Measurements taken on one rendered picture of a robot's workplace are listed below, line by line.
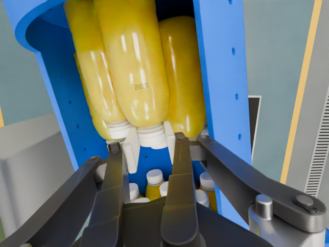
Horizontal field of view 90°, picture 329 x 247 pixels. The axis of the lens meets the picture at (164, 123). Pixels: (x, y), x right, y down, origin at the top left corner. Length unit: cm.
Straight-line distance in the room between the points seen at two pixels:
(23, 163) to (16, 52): 116
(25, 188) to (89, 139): 37
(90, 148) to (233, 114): 27
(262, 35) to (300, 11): 34
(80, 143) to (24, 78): 137
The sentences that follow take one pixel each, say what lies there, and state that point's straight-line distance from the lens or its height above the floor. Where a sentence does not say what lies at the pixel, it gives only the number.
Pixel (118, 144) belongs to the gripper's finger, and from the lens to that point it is 16.
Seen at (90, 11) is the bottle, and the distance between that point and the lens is 26.
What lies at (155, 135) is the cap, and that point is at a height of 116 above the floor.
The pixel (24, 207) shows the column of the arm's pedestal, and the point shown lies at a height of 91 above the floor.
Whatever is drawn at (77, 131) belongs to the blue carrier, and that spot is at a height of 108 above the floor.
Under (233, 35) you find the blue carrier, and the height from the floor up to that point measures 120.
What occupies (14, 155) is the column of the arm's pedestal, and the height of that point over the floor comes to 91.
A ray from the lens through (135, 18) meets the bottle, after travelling 20.
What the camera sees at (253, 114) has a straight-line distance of 147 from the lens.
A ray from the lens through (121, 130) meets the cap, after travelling 26.
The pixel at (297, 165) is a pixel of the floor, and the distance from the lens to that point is 210.
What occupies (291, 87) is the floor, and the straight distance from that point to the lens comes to 182.
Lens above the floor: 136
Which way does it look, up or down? 76 degrees down
